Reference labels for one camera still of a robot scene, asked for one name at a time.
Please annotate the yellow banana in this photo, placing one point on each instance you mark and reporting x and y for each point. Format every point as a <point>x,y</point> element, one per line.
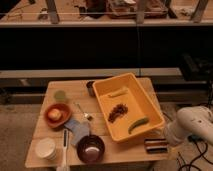
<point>118,92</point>

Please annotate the yellow plastic bin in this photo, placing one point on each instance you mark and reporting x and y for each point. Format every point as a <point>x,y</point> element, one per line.
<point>137,100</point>

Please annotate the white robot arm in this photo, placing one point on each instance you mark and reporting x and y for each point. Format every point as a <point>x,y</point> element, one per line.
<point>197,120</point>

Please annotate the dark metal cup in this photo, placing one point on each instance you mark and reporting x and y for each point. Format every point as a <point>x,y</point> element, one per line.
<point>90,89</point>

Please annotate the dark grapes bunch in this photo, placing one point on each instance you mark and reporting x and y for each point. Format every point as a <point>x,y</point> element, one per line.
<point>117,111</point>

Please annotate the metal spoon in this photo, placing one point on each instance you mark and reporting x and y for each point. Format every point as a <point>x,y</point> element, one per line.
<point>86,115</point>

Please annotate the green pepper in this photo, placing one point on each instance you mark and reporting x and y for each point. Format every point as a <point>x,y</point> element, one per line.
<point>137,123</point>

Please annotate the blue grey cloth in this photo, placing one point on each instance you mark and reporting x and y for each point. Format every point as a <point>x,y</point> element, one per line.
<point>79,130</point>

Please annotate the orange bowl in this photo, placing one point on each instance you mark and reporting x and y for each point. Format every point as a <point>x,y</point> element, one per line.
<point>66,115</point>

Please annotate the yellow round fruit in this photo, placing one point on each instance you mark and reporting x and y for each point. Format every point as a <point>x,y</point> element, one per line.
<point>54,114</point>

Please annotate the purple bowl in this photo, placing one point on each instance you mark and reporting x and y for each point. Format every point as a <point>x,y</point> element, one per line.
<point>90,149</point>

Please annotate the dark striped block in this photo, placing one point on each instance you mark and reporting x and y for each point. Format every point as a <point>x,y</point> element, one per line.
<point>155,146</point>

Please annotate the white handled brush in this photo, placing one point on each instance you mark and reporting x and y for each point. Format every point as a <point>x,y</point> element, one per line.
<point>64,166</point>

